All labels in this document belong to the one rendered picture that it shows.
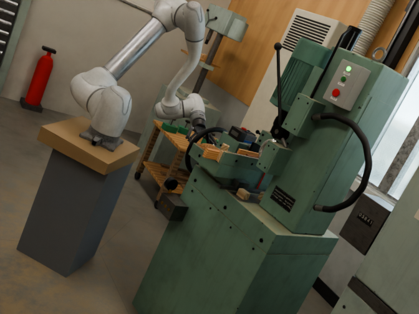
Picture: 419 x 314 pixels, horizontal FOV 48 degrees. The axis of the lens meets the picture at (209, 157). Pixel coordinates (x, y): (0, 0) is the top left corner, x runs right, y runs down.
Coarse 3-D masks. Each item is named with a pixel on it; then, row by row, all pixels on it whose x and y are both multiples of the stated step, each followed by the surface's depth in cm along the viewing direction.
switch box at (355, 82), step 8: (344, 64) 172; (352, 64) 169; (336, 72) 174; (352, 72) 169; (360, 72) 167; (368, 72) 169; (336, 80) 173; (352, 80) 168; (360, 80) 169; (328, 88) 175; (344, 88) 170; (352, 88) 168; (360, 88) 171; (328, 96) 175; (344, 96) 170; (352, 96) 170; (336, 104) 172; (344, 104) 170; (352, 104) 172
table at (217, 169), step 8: (200, 144) 212; (192, 152) 209; (200, 152) 205; (200, 160) 205; (208, 160) 201; (208, 168) 200; (216, 168) 196; (224, 168) 198; (232, 168) 201; (240, 168) 204; (216, 176) 198; (224, 176) 200; (232, 176) 203; (240, 176) 206; (248, 176) 209; (256, 176) 212; (264, 176) 216; (272, 176) 219
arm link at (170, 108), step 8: (200, 40) 242; (192, 48) 244; (200, 48) 246; (192, 56) 249; (200, 56) 252; (184, 64) 256; (192, 64) 252; (184, 72) 256; (176, 80) 259; (184, 80) 260; (168, 88) 263; (176, 88) 263; (168, 96) 265; (160, 104) 271; (168, 104) 267; (176, 104) 268; (160, 112) 270; (168, 112) 270; (176, 112) 271
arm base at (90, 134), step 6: (90, 126) 226; (84, 132) 226; (90, 132) 225; (96, 132) 224; (84, 138) 224; (90, 138) 224; (96, 138) 221; (102, 138) 223; (108, 138) 225; (114, 138) 227; (96, 144) 220; (102, 144) 224; (108, 144) 225; (114, 144) 228; (120, 144) 238; (108, 150) 224
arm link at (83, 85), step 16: (160, 0) 243; (176, 0) 239; (160, 16) 239; (144, 32) 239; (160, 32) 242; (128, 48) 237; (144, 48) 240; (112, 64) 236; (128, 64) 238; (80, 80) 233; (96, 80) 230; (112, 80) 235; (80, 96) 230
